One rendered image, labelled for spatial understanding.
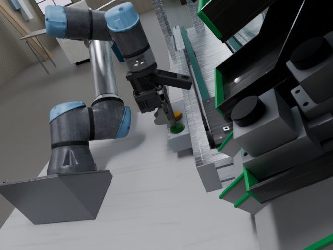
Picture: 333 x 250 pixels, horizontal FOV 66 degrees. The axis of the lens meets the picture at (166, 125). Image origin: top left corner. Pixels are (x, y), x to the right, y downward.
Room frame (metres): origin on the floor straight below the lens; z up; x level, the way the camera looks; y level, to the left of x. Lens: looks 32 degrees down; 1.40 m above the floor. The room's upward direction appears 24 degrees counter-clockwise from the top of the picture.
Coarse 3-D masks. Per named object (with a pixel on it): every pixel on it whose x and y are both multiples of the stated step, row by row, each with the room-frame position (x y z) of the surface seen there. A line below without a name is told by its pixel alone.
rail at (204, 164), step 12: (180, 60) 1.21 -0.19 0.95; (180, 72) 1.05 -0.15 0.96; (192, 84) 0.90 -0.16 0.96; (192, 96) 0.81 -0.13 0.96; (192, 108) 0.75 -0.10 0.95; (192, 120) 0.67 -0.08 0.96; (204, 120) 0.63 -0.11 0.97; (192, 132) 0.61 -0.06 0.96; (204, 132) 0.58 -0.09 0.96; (192, 144) 0.56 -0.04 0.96; (204, 144) 0.54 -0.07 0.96; (204, 156) 0.50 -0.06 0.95; (204, 168) 0.47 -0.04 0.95; (204, 180) 0.47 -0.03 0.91; (216, 180) 0.46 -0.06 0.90
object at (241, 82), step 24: (288, 0) 0.37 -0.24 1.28; (312, 0) 0.25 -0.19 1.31; (264, 24) 0.38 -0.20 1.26; (288, 24) 0.37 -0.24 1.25; (312, 24) 0.25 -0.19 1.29; (240, 48) 0.40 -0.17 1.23; (264, 48) 0.37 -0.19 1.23; (288, 48) 0.26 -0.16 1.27; (216, 72) 0.40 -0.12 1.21; (240, 72) 0.37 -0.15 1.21; (264, 72) 0.31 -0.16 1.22; (288, 72) 0.26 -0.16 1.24; (216, 96) 0.32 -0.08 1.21; (240, 96) 0.28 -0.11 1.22
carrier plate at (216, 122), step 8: (208, 104) 0.70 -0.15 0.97; (208, 112) 0.66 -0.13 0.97; (216, 112) 0.64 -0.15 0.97; (208, 120) 0.62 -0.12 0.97; (216, 120) 0.60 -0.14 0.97; (224, 120) 0.59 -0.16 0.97; (216, 128) 0.57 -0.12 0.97; (232, 128) 0.54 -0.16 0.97; (216, 136) 0.53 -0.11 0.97; (224, 136) 0.52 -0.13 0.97; (216, 144) 0.51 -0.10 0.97
